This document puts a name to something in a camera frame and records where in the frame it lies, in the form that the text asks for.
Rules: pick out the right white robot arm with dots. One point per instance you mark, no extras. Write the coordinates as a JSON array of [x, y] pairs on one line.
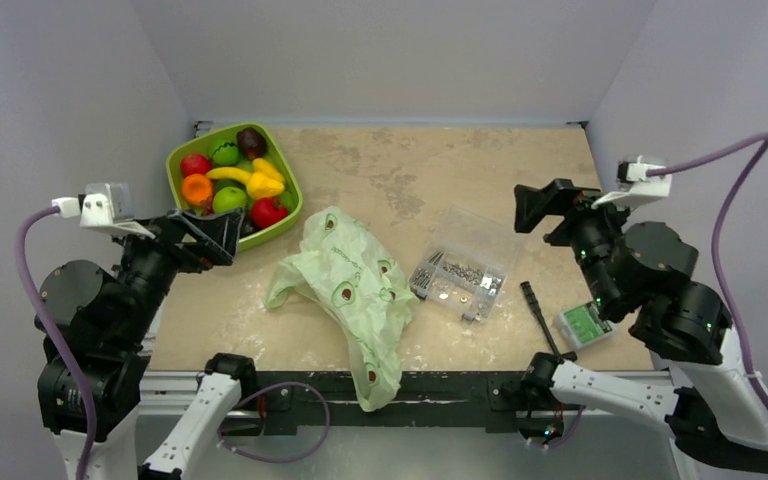
[[719, 419]]

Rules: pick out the red fake apple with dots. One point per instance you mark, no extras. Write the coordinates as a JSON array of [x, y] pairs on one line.
[[195, 164]]

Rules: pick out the pale green plastic bag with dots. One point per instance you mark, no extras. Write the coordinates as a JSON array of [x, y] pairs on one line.
[[347, 271]]

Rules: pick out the red fake tomato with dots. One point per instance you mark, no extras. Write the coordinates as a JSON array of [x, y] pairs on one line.
[[266, 212]]

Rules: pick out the yellow fake banana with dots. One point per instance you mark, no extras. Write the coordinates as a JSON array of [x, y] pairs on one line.
[[229, 173]]

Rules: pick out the green fake watermelon ball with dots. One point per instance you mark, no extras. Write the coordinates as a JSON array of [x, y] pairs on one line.
[[224, 153]]

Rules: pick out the orange fake fruit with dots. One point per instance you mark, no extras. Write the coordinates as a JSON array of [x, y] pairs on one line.
[[197, 190]]

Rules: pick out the black aluminium base frame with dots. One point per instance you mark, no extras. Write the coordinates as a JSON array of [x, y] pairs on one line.
[[530, 401]]

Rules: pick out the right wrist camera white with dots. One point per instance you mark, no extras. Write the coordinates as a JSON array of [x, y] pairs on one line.
[[635, 187]]

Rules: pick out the dark maroon fake fruit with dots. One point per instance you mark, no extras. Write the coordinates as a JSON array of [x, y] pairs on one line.
[[251, 143]]

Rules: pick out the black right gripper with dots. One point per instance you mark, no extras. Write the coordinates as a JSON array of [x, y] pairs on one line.
[[571, 210]]

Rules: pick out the green bit box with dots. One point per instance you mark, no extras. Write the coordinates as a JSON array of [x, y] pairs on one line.
[[582, 326]]

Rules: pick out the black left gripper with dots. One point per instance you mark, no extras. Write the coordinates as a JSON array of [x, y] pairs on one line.
[[214, 236]]

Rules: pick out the yellow fake lemon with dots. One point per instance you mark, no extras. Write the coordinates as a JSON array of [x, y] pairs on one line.
[[261, 165]]

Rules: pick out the light green fake starfruit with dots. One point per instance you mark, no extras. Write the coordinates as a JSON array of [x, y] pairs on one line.
[[288, 200]]

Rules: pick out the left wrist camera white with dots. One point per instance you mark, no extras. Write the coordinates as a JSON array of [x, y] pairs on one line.
[[105, 207]]

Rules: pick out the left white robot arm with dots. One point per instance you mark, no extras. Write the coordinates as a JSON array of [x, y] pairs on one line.
[[95, 322]]

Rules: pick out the green plastic tray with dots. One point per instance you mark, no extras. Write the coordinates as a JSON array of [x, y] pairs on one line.
[[241, 165]]

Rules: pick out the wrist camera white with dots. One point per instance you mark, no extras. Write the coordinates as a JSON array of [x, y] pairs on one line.
[[635, 187], [105, 207]]

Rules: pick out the green fake apple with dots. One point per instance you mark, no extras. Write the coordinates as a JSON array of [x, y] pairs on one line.
[[229, 198]]

